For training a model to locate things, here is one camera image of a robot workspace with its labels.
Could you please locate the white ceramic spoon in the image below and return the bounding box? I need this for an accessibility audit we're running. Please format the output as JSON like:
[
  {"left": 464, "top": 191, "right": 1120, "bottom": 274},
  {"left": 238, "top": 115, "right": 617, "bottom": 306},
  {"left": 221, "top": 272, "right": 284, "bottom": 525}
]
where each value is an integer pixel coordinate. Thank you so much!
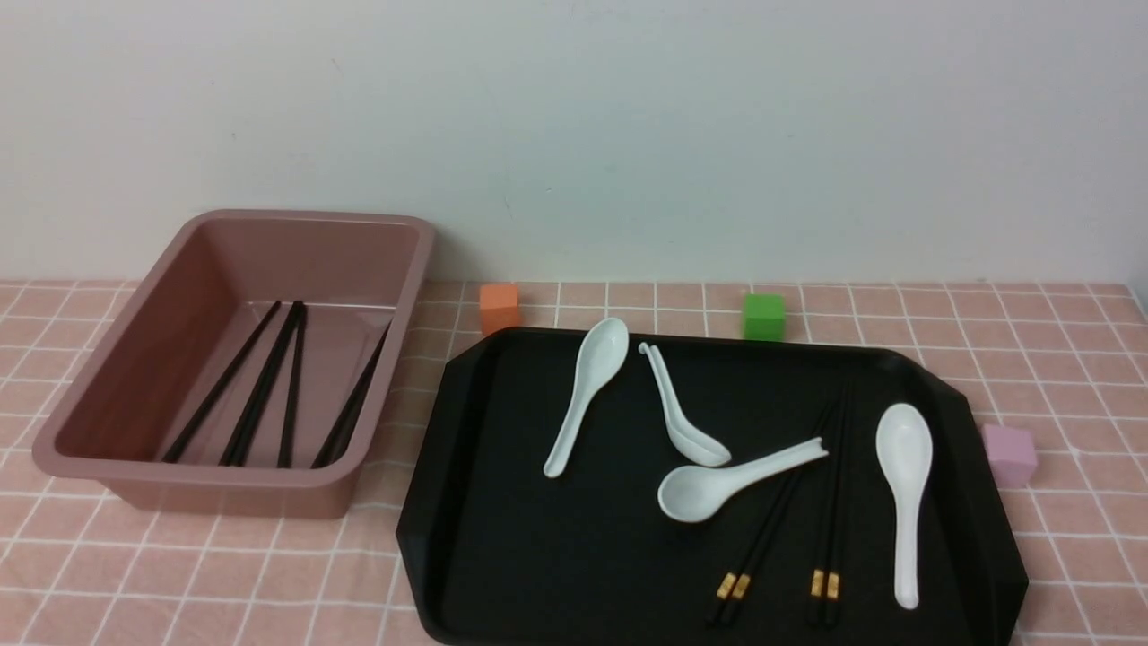
[
  {"left": 543, "top": 318, "right": 629, "bottom": 478},
  {"left": 637, "top": 342, "right": 734, "bottom": 467},
  {"left": 874, "top": 402, "right": 934, "bottom": 610},
  {"left": 657, "top": 437, "right": 829, "bottom": 523}
]

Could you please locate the black gold-banded chopstick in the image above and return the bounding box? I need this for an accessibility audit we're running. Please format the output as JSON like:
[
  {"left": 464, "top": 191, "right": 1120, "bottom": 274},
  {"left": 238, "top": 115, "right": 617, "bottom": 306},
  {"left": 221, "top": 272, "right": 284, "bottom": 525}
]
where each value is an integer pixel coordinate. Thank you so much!
[
  {"left": 821, "top": 381, "right": 856, "bottom": 629},
  {"left": 806, "top": 380, "right": 853, "bottom": 628},
  {"left": 721, "top": 394, "right": 839, "bottom": 628},
  {"left": 707, "top": 395, "right": 844, "bottom": 624}
]

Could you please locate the orange cube block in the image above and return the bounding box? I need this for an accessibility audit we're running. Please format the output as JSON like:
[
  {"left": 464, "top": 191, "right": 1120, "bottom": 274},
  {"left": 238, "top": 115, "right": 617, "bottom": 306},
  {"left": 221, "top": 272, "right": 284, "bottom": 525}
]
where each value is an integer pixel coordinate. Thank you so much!
[{"left": 479, "top": 283, "right": 522, "bottom": 336}]

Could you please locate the black plastic tray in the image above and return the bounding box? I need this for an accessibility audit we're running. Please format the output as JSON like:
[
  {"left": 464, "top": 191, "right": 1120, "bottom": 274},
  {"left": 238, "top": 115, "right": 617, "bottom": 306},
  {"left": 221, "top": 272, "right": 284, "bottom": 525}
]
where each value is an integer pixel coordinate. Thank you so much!
[{"left": 396, "top": 327, "right": 1030, "bottom": 645}]

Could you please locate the green cube block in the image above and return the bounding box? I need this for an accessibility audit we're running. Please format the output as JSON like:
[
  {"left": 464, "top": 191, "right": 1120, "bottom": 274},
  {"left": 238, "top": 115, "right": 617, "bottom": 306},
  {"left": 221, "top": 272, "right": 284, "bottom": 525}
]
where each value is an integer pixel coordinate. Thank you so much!
[{"left": 742, "top": 293, "right": 788, "bottom": 342}]

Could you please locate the pink plastic bin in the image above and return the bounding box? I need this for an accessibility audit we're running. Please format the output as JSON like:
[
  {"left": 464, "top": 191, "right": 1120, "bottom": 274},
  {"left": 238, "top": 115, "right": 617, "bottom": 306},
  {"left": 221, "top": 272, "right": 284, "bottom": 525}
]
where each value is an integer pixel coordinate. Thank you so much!
[{"left": 31, "top": 209, "right": 436, "bottom": 519}]

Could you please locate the pink cube block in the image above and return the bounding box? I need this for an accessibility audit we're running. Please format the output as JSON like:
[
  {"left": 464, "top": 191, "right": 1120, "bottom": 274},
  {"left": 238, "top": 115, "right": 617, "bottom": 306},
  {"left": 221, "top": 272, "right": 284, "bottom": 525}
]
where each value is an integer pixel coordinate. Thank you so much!
[{"left": 980, "top": 425, "right": 1039, "bottom": 488}]

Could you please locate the pink checkered tablecloth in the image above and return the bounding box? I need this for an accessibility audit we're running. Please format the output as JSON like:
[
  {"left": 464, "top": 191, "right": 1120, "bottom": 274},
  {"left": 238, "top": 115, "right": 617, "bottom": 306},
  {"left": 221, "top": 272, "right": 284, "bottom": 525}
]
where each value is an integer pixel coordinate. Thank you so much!
[{"left": 1, "top": 278, "right": 1147, "bottom": 645}]

